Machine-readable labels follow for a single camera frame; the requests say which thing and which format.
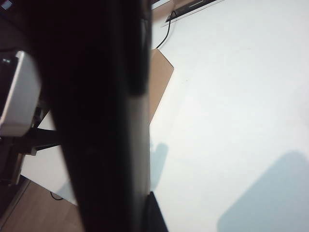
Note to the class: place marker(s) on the brown cardboard box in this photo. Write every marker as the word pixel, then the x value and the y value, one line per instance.
pixel 159 79

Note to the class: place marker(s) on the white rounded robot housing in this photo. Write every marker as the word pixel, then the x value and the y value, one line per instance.
pixel 21 96

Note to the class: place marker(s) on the grey fabric desk divider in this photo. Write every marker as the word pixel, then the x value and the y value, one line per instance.
pixel 161 9

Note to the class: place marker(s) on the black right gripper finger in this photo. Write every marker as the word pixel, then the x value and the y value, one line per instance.
pixel 154 215

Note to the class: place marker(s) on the black smartphone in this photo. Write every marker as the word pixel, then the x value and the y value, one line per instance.
pixel 96 120

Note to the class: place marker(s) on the black metal frame strut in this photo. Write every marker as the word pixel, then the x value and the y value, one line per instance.
pixel 43 135

